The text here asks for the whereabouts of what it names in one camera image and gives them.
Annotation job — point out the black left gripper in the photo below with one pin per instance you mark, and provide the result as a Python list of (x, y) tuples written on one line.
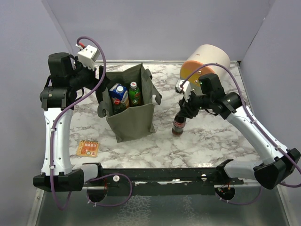
[(95, 82)]

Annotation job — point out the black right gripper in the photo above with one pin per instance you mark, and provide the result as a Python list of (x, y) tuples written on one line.
[(186, 108)]

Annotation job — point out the cola glass bottle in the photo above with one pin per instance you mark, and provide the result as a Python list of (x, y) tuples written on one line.
[(178, 125), (117, 106)]

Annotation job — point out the blue white beverage carton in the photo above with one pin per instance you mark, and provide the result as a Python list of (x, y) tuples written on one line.
[(119, 91)]

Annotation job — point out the olive green canvas bag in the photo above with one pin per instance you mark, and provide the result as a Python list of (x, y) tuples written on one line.
[(136, 121)]

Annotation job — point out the green tea plastic bottle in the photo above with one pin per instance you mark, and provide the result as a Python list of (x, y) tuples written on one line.
[(134, 94)]

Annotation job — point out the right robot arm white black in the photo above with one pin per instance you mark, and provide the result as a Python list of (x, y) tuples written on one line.
[(231, 108)]

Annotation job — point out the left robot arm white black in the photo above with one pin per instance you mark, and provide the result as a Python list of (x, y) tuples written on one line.
[(68, 74)]

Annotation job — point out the orange small notepad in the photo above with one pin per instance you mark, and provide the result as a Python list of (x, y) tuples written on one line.
[(88, 148)]

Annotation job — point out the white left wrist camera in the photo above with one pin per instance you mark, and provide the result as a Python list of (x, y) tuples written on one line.
[(87, 55)]

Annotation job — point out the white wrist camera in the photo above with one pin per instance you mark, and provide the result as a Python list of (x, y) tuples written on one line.
[(183, 87), (87, 55)]

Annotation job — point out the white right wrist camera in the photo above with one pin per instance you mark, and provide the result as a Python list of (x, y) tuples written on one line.
[(183, 87)]

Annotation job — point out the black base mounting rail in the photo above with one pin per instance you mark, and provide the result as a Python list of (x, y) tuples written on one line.
[(159, 181)]

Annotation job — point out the aluminium frame rail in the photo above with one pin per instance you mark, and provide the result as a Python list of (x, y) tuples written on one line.
[(266, 175)]

